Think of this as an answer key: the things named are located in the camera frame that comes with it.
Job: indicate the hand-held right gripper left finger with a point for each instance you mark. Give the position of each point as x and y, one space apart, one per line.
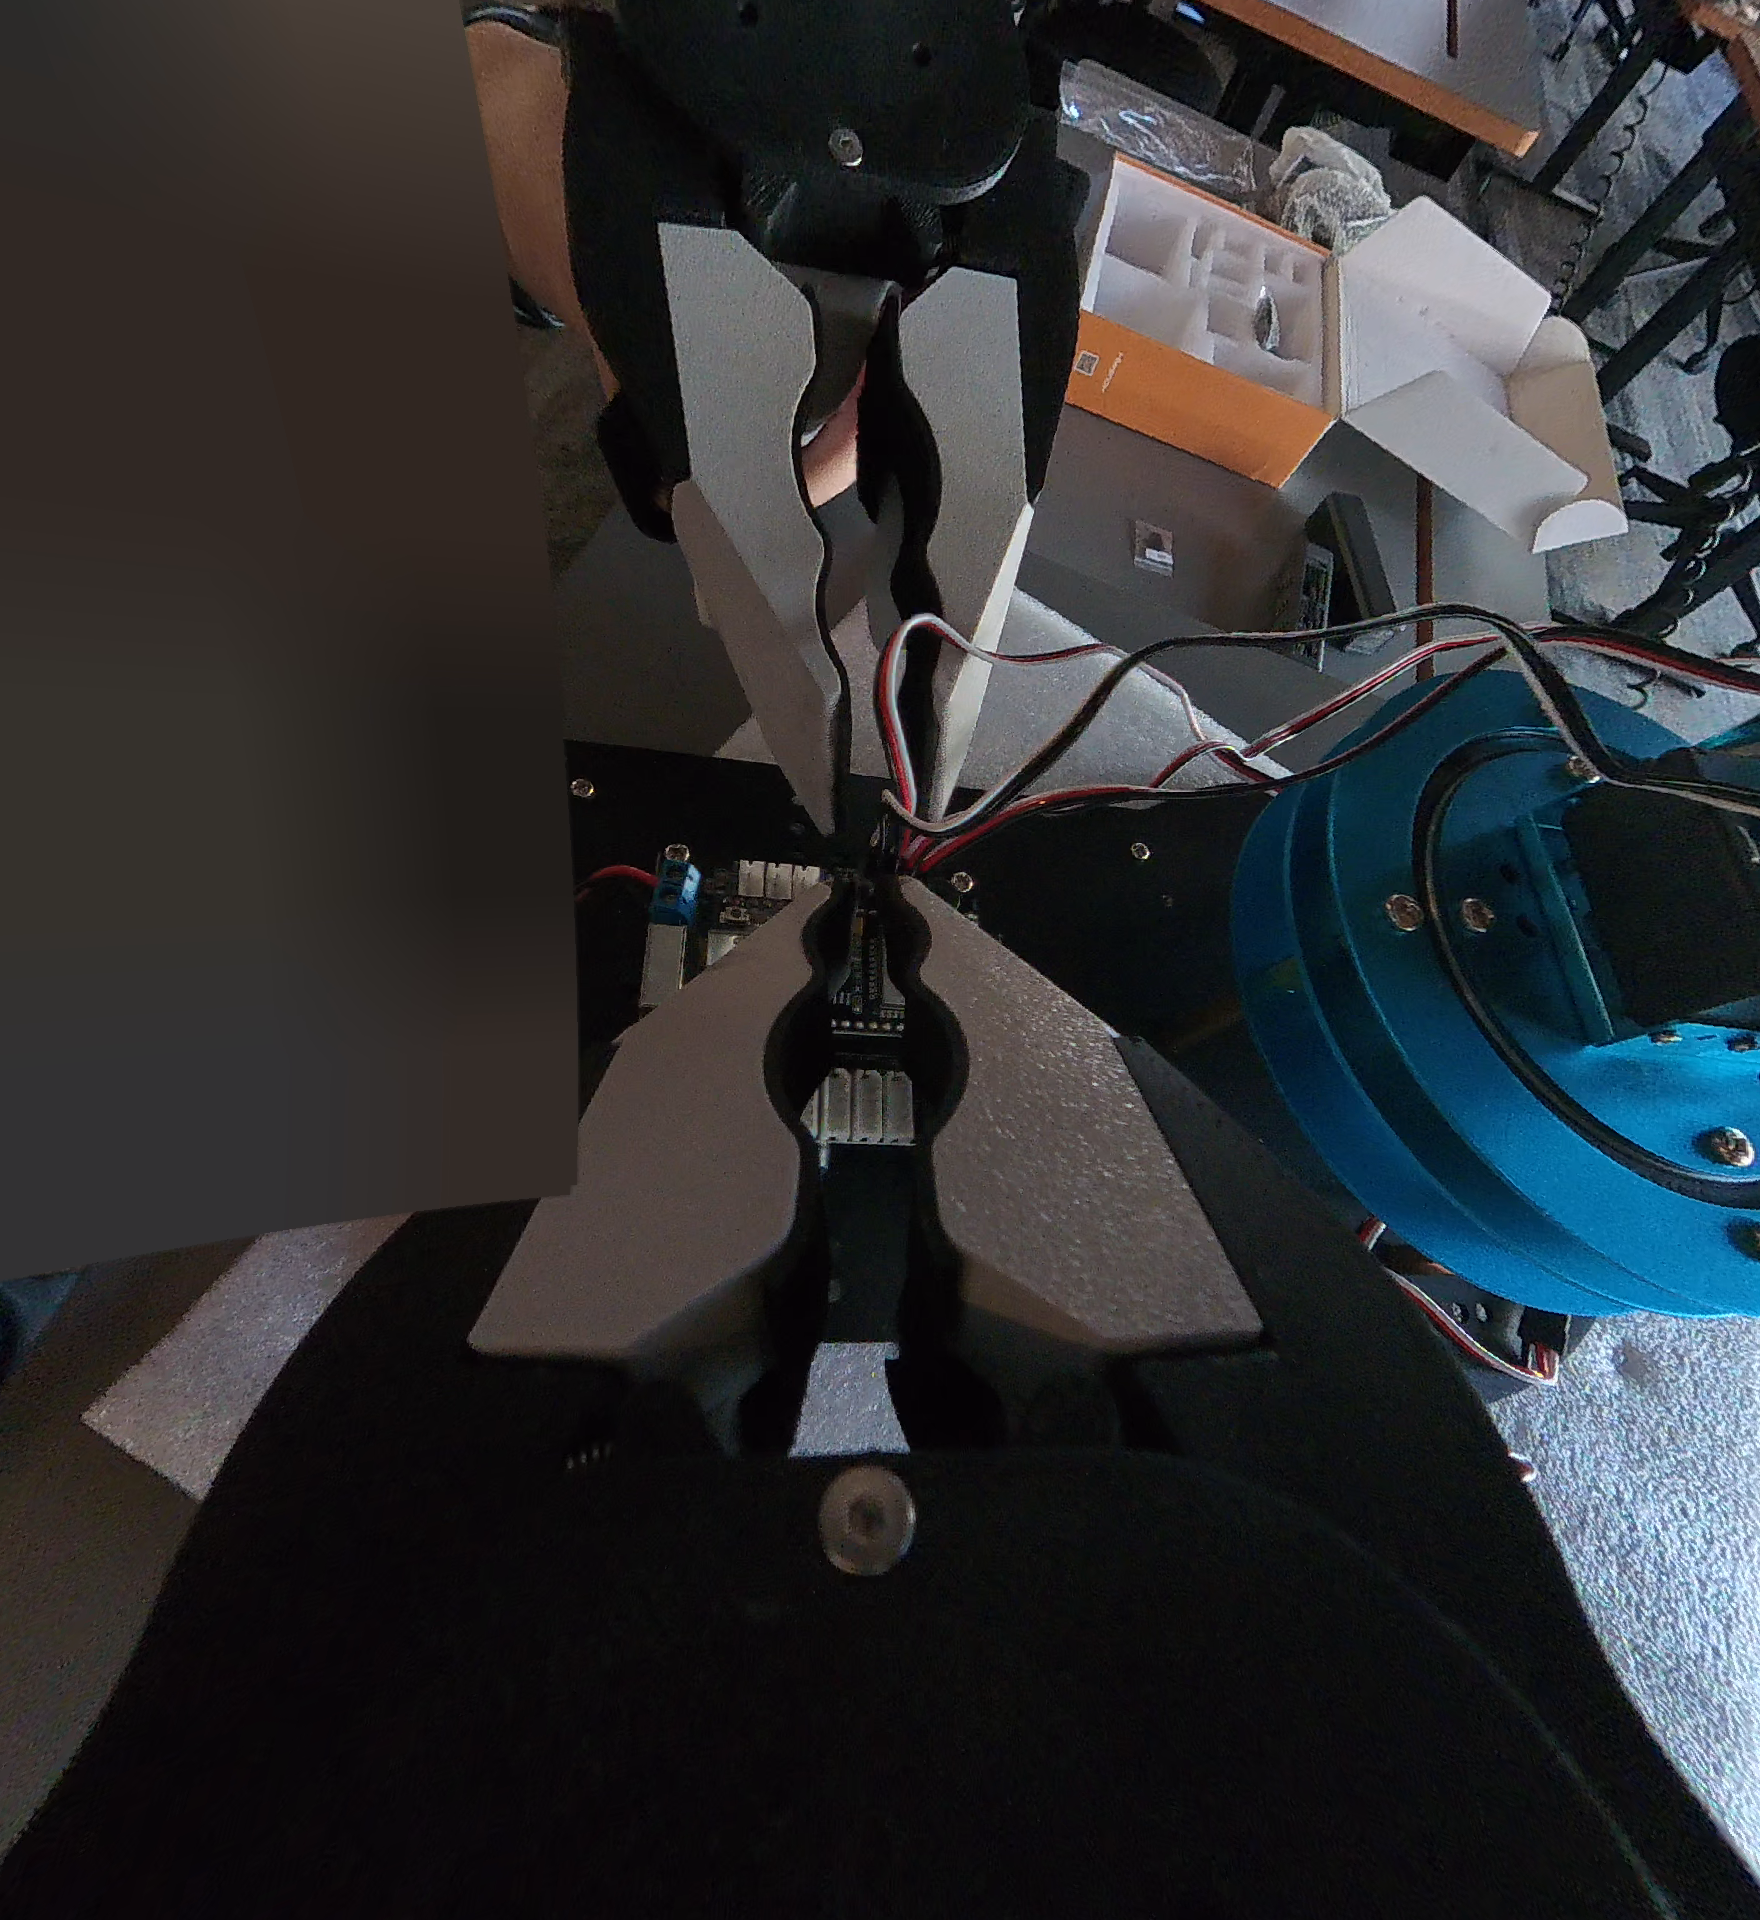
640 1200

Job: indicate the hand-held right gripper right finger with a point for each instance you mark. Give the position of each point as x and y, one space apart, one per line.
1075 1184

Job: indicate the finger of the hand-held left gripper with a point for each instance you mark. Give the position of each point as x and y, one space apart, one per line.
738 389
985 435

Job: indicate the black circuit board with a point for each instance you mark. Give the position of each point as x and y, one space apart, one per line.
862 974

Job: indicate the person's left forearm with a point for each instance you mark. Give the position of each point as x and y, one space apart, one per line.
520 179

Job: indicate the blue toy robot arm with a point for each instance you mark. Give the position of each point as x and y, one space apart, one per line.
1420 1021

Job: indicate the grey desk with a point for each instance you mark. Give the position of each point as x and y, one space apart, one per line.
1210 510

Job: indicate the person's left hand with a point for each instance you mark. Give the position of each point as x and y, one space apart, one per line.
827 464

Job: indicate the orange and white cardboard box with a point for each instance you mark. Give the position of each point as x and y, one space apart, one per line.
1196 405

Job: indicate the white foam box insert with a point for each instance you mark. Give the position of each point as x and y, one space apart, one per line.
1149 210

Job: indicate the clear plastic bag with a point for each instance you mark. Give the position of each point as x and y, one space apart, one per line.
1149 113

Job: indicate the small dark box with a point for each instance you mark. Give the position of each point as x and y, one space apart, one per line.
1338 577

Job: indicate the bubble wrap bag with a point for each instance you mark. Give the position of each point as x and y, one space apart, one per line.
1332 179

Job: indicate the white foam sheet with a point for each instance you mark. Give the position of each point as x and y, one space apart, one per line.
1615 1500

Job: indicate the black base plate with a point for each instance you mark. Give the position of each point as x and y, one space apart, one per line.
1075 886

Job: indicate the black metal table frame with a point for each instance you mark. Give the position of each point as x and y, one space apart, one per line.
1660 196

